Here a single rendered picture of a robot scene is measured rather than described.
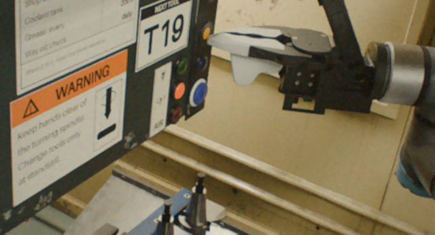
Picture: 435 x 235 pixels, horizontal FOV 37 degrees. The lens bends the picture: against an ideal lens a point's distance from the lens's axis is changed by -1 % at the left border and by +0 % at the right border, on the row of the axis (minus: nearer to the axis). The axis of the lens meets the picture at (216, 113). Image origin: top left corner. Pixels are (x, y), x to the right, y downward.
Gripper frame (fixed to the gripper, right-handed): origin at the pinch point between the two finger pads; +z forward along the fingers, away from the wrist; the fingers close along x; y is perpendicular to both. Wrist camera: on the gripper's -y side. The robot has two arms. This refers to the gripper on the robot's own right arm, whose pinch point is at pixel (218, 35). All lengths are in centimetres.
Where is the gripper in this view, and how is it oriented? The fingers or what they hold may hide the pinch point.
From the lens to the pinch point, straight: 79.1
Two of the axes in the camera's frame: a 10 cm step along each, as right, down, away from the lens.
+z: -9.9, -1.2, -0.5
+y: -1.3, 8.7, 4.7
